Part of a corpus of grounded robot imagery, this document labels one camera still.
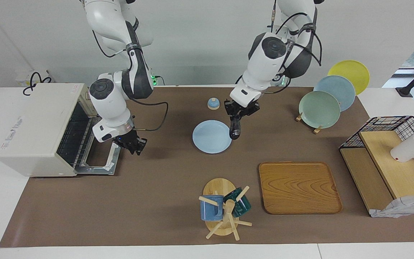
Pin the wooden mug tree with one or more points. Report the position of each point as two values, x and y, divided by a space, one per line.
217 187

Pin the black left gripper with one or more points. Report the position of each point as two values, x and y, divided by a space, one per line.
241 109

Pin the light blue racked plate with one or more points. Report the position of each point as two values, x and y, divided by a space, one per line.
338 86

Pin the blue mug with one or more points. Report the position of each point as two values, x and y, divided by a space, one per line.
208 210

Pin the white wall socket box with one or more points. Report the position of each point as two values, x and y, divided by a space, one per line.
22 77

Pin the beige toaster oven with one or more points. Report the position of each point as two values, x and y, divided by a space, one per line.
31 129

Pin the white cup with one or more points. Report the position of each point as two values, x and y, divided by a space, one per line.
406 151

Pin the wooden serving tray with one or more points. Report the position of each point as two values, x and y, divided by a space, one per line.
300 187

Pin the white grey patterned cloth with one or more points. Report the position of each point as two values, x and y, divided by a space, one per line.
401 208

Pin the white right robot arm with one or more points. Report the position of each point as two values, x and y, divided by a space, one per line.
106 97

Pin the yellow plate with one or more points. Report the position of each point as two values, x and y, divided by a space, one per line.
350 72

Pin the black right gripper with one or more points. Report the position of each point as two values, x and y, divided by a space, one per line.
129 141

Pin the brown table mat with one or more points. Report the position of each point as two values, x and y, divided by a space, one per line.
138 198

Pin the wooden plate rack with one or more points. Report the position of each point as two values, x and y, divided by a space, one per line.
317 130

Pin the dark green mug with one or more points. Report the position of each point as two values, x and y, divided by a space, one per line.
243 207

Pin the dark purple eggplant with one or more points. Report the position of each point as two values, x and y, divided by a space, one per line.
235 133

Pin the pale green plate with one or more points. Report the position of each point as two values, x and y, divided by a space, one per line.
318 111

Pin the wooden stepped shelf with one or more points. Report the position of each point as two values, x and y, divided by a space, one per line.
397 172

